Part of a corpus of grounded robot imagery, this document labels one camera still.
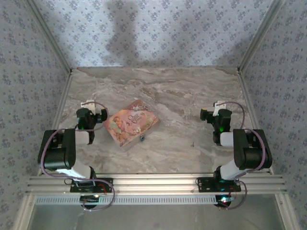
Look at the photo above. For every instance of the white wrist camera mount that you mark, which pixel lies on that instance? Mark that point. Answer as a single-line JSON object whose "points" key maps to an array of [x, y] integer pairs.
{"points": [[218, 106], [87, 105]]}

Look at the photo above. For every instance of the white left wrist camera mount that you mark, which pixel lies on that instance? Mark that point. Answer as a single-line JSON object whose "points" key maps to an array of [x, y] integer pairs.
{"points": [[87, 105]]}

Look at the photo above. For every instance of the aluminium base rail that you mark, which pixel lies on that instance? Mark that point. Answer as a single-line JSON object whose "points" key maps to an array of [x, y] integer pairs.
{"points": [[156, 184]]}

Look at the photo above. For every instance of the pink illustrated diary box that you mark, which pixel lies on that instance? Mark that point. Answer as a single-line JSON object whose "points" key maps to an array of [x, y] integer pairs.
{"points": [[129, 122]]}

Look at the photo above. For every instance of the aluminium frame leg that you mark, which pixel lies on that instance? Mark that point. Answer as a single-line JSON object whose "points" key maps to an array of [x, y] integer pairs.
{"points": [[285, 213], [25, 213]]}

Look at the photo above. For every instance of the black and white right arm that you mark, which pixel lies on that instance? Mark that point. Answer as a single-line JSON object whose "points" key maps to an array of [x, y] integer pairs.
{"points": [[251, 155]]}

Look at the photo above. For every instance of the aluminium frame post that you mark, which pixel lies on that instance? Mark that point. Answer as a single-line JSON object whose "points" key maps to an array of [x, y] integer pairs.
{"points": [[50, 36], [259, 36]]}

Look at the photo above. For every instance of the aluminium table side rail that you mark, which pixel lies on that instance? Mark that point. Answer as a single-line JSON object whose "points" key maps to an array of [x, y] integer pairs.
{"points": [[247, 95], [62, 95]]}

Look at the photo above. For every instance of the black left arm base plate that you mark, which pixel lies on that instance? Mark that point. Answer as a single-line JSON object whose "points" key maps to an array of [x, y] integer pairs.
{"points": [[108, 184]]}

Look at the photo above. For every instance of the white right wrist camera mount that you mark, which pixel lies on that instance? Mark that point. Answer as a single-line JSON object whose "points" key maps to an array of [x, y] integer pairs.
{"points": [[218, 106]]}

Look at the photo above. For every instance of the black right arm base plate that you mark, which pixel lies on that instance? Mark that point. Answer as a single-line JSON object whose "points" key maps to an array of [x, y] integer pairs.
{"points": [[204, 184]]}

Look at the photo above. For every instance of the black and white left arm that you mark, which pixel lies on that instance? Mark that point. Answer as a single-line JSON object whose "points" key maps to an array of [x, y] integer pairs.
{"points": [[60, 155]]}

